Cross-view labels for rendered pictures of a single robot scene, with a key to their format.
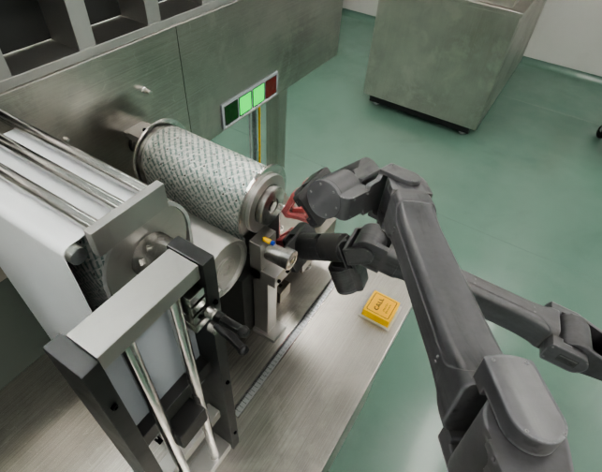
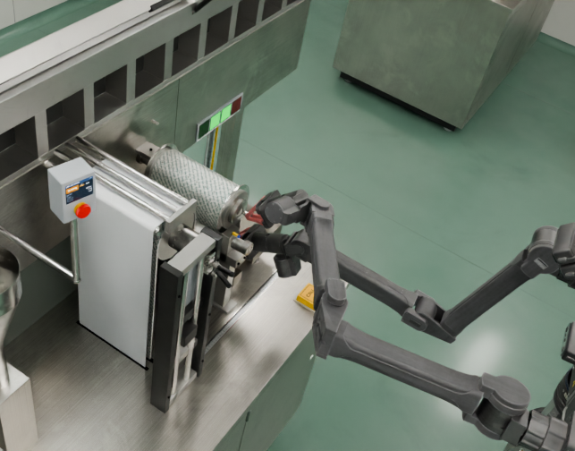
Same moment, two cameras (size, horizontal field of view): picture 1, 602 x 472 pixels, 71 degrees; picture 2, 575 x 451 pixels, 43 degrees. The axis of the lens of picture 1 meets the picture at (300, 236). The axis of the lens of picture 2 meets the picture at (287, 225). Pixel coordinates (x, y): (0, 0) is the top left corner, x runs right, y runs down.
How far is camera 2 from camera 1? 120 cm
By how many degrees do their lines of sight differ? 5
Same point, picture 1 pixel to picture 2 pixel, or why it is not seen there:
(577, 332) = (425, 307)
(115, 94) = (137, 126)
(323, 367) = (263, 334)
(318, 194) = (271, 209)
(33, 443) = (58, 362)
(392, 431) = (324, 439)
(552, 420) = (342, 295)
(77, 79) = (122, 120)
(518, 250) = (486, 274)
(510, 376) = (334, 284)
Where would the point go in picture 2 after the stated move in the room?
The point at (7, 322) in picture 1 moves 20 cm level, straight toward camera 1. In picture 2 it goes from (46, 277) to (93, 321)
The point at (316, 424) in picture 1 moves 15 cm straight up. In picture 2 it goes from (256, 368) to (264, 336)
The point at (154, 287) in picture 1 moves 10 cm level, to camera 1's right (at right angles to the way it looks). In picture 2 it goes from (198, 248) to (243, 255)
